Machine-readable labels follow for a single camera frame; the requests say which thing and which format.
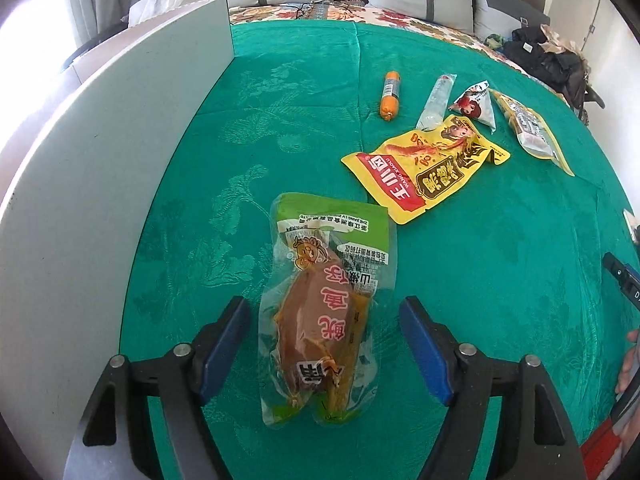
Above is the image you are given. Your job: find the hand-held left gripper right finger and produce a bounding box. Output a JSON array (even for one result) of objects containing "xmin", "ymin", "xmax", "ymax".
[{"xmin": 399, "ymin": 296, "xmax": 587, "ymax": 480}]

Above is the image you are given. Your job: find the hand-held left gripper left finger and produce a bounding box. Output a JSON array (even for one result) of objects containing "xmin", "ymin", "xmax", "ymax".
[{"xmin": 65, "ymin": 296, "xmax": 251, "ymax": 480}]

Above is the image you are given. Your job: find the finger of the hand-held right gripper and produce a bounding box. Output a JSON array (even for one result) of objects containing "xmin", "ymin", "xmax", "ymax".
[{"xmin": 602, "ymin": 252, "xmax": 633, "ymax": 295}]

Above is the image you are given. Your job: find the green clear fish snack packet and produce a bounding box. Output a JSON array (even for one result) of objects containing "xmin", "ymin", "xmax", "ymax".
[{"xmin": 256, "ymin": 192, "xmax": 399, "ymax": 429}]

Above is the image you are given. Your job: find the yellow-trimmed nut bag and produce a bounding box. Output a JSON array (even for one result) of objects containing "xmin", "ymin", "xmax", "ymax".
[{"xmin": 488, "ymin": 88, "xmax": 576, "ymax": 177}]

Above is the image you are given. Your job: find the large yellow snack packet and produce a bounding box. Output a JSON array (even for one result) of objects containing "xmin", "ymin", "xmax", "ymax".
[{"xmin": 341, "ymin": 114, "xmax": 512, "ymax": 226}]

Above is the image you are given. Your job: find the grey cardboard box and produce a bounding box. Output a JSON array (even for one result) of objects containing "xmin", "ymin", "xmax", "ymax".
[{"xmin": 0, "ymin": 0, "xmax": 236, "ymax": 461}]

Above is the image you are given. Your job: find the white triangular snack packet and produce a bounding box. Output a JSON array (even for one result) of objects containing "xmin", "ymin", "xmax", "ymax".
[{"xmin": 447, "ymin": 81, "xmax": 497, "ymax": 134}]

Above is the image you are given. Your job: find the clear stick snack packet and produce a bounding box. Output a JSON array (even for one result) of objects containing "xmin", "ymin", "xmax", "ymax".
[{"xmin": 414, "ymin": 73, "xmax": 459, "ymax": 131}]

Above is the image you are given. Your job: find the orange sausage stick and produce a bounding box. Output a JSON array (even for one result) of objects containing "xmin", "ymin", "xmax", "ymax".
[{"xmin": 379, "ymin": 70, "xmax": 404, "ymax": 122}]

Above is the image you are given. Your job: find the person's right hand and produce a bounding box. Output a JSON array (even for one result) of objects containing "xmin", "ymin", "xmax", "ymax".
[{"xmin": 615, "ymin": 329, "xmax": 640, "ymax": 396}]

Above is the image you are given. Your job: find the black bag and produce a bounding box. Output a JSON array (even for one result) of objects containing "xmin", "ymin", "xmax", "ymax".
[{"xmin": 501, "ymin": 25, "xmax": 590, "ymax": 111}]

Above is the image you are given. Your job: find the beige crumpled cloth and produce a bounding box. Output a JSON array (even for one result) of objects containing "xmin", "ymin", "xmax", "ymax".
[{"xmin": 541, "ymin": 26, "xmax": 577, "ymax": 53}]

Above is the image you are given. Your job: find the floral sofa cover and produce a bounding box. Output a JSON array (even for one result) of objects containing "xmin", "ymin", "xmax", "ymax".
[{"xmin": 228, "ymin": 1, "xmax": 541, "ymax": 81}]

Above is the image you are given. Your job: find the clear plastic bag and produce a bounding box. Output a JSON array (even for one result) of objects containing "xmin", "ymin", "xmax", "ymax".
[{"xmin": 127, "ymin": 0, "xmax": 187, "ymax": 29}]

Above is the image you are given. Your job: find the grey curtain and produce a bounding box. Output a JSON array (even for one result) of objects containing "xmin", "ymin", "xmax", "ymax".
[{"xmin": 61, "ymin": 0, "xmax": 137, "ymax": 48}]

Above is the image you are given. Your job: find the dark cable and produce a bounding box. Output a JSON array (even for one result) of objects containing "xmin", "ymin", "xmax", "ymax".
[{"xmin": 291, "ymin": 0, "xmax": 353, "ymax": 17}]

